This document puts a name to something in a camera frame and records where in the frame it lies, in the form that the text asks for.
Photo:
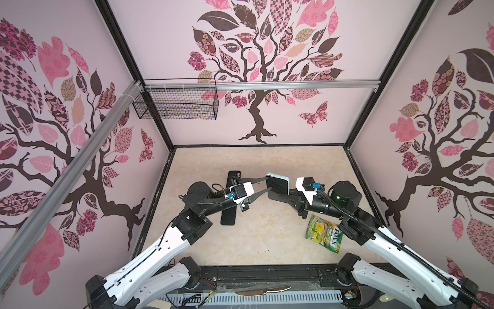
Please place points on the green yellow candy bag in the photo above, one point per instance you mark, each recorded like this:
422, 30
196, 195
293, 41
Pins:
324, 233

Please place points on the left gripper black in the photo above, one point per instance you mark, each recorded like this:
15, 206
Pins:
256, 195

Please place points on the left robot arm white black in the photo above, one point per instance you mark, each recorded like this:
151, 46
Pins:
149, 275

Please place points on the black phone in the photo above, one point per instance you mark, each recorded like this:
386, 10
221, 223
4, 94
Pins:
279, 187

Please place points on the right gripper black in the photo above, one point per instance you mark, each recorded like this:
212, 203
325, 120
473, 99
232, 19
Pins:
300, 203

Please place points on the black smartphone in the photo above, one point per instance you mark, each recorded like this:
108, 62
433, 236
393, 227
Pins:
228, 217

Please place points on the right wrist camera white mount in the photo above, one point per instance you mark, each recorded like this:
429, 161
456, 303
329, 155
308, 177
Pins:
308, 187

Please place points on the aluminium rail left wall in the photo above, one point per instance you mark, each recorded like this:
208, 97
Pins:
22, 242

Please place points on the aluminium rail wall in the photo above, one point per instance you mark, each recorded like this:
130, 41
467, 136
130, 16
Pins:
22, 242
286, 85

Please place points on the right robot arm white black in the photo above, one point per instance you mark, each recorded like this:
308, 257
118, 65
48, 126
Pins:
419, 285

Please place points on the black wire basket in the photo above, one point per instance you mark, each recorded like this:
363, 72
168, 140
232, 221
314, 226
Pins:
184, 99

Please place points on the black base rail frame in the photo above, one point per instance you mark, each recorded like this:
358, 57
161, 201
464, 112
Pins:
316, 277

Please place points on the aluminium rail back wall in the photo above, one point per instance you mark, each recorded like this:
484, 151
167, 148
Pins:
286, 85

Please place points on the black phone case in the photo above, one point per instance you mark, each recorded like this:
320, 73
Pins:
233, 179

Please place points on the wooden knife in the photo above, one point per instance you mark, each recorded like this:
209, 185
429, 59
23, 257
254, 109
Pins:
263, 292

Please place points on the white perforated cable tray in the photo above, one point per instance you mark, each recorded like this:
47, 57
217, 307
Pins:
233, 299

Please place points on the white spoon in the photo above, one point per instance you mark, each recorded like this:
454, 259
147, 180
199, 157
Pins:
385, 298

